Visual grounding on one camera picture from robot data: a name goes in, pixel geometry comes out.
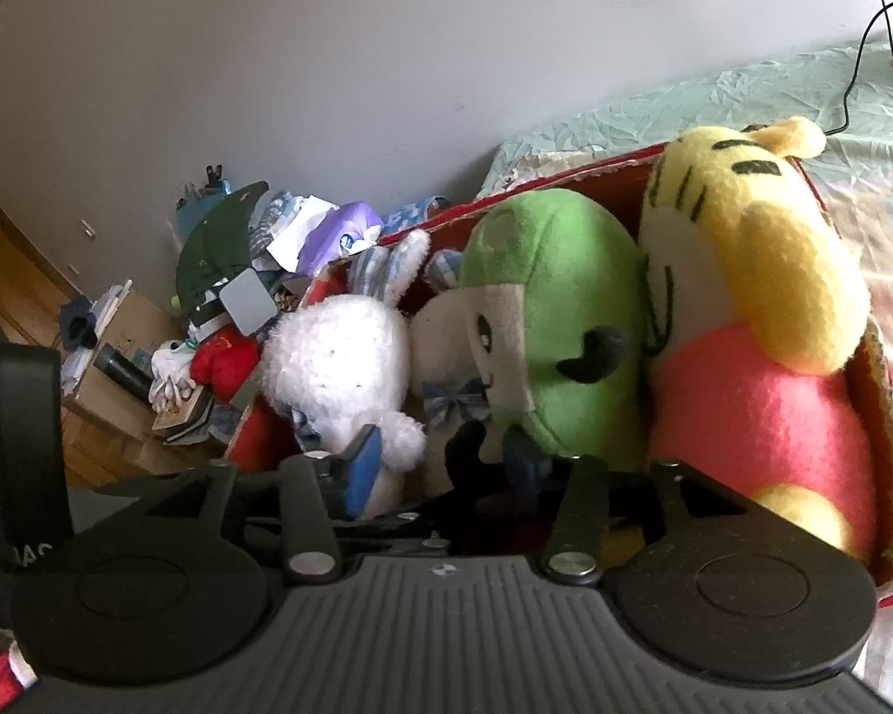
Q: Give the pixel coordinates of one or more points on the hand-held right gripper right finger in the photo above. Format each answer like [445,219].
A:
[525,476]

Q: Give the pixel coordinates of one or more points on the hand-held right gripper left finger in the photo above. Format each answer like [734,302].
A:
[363,468]

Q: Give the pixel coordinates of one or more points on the white plush bunny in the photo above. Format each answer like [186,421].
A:
[335,364]

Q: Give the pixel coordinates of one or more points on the green hooded plush toy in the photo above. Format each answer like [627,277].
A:
[558,290]

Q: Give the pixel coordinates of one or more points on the yellow tiger plush pink shirt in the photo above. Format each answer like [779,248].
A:
[774,290]

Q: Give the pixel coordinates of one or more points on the red cardboard box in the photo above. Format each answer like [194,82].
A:
[889,416]

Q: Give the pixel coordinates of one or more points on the brown cardboard box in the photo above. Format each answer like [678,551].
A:
[130,416]

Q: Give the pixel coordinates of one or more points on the black bottle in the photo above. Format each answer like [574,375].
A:
[123,370]

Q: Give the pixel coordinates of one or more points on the stack of books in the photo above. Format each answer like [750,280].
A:
[186,416]

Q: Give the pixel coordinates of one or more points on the white cloth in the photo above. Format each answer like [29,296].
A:
[173,375]

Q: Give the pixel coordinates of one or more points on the red cloth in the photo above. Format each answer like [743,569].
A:
[219,364]

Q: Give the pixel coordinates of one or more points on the grey square card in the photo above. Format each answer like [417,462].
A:
[247,303]

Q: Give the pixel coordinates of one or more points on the purple tissue pack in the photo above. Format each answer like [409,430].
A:
[342,234]

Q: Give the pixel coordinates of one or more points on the white printed paper pile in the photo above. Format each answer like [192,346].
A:
[290,227]

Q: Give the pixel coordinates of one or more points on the dark green cap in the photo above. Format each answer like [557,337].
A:
[216,245]

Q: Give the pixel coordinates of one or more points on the blue tool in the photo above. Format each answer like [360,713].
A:
[201,197]

